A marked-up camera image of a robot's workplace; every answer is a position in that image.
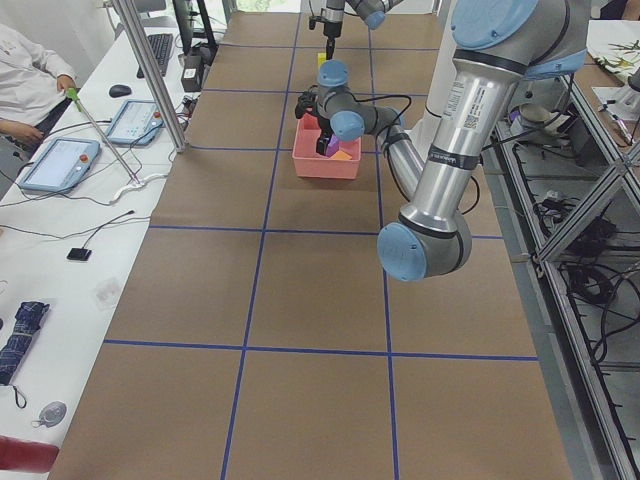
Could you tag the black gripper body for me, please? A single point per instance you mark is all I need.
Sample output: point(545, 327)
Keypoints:
point(330, 28)
point(324, 134)

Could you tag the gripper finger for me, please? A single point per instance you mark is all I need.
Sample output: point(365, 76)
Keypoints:
point(330, 47)
point(321, 146)

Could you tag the purple foam block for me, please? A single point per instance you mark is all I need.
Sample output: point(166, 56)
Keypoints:
point(332, 147)

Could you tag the orange foam block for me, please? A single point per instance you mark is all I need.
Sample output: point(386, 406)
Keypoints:
point(341, 155)

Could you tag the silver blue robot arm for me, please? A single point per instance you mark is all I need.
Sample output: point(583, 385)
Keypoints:
point(497, 45)
point(371, 12)

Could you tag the pink plastic bin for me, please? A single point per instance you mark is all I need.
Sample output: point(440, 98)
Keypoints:
point(308, 163)

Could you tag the black box device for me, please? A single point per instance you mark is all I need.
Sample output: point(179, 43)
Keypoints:
point(196, 66)

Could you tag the black keyboard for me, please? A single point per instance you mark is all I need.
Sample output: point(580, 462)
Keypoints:
point(161, 45)

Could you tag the far blue teach pendant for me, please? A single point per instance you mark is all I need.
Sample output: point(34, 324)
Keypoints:
point(136, 123)

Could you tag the blue teach pendant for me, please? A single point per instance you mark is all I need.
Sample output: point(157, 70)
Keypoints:
point(61, 166)
point(136, 123)

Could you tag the black computer mouse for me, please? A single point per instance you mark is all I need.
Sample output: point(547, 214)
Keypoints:
point(119, 90)

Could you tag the green tipped metal rod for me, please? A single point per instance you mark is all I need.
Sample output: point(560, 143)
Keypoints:
point(72, 94)

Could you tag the near blue teach pendant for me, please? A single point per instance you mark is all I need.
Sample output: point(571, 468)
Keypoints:
point(61, 166)

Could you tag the small black square device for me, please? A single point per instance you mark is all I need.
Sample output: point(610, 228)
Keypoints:
point(79, 254)

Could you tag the person in white shirt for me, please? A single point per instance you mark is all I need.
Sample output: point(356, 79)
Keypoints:
point(34, 85)

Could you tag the folded blue umbrella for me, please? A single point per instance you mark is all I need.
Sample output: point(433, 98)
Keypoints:
point(28, 319)

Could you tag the red cylinder object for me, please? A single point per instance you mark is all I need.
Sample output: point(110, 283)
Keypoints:
point(27, 456)

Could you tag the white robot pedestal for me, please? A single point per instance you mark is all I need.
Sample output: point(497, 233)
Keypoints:
point(423, 132)

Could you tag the aluminium frame post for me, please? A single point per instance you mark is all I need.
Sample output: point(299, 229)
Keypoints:
point(145, 57)

